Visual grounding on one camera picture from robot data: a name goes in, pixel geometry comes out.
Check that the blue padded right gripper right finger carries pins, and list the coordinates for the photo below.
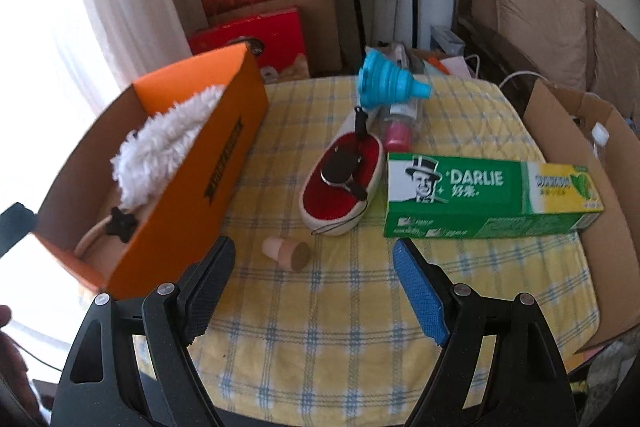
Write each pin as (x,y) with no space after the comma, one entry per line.
(527,383)

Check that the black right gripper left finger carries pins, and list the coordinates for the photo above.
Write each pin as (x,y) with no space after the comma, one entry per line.
(101,385)

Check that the black knob piece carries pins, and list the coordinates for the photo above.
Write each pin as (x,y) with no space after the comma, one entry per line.
(121,224)

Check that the wooden cork stopper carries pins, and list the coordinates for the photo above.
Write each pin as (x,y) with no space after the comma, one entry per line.
(289,254)

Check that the person's left hand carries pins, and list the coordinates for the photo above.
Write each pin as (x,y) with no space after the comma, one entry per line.
(14,371)

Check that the orange cardboard box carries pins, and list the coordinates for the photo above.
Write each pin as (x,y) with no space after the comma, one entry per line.
(178,227)

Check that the white fluffy duster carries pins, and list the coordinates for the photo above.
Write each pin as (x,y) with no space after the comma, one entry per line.
(149,157)

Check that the yellow plaid table mat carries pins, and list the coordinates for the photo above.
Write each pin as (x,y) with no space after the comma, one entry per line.
(337,344)

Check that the green Darlie toothpaste box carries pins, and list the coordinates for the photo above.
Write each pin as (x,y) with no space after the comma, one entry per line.
(450,197)

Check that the large brown cardboard box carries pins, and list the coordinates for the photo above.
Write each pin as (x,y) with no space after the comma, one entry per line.
(560,120)

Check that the clear plastic bottle white cap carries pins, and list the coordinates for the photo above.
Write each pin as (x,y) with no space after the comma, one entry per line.
(599,140)

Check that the black metal clip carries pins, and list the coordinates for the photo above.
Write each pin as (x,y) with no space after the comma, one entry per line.
(339,169)

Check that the clear bottle pink cap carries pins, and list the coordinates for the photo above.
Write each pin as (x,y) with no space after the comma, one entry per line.
(400,125)

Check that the blue collapsible funnel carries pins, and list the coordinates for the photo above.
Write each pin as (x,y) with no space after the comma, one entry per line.
(382,82)

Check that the red gift box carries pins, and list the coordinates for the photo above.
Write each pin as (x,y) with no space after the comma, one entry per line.
(275,39)

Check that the tan sofa cushion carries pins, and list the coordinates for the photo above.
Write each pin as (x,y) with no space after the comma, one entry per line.
(613,61)
(551,33)

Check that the brown cardboard box behind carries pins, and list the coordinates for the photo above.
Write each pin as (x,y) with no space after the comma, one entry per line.
(320,29)

